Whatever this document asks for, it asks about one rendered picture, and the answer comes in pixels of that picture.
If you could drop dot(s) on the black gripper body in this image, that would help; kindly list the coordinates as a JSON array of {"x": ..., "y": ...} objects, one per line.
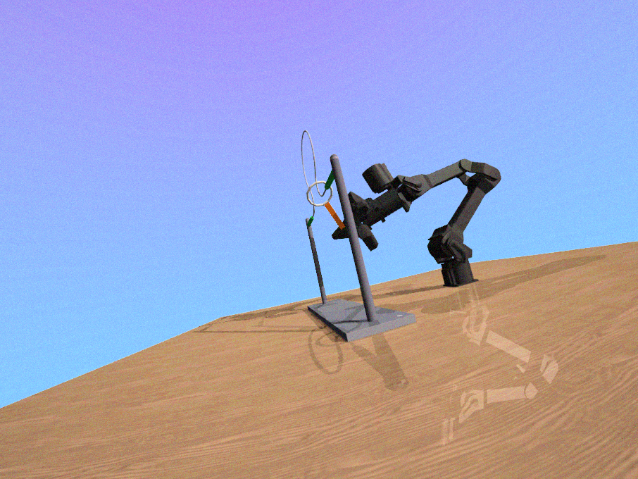
[{"x": 364, "y": 228}]

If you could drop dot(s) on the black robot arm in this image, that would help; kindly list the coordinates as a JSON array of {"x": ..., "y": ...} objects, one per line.
[{"x": 446, "y": 243}]

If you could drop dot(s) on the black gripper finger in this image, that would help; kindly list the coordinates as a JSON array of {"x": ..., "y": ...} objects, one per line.
[
  {"x": 342, "y": 234},
  {"x": 338, "y": 229}
]

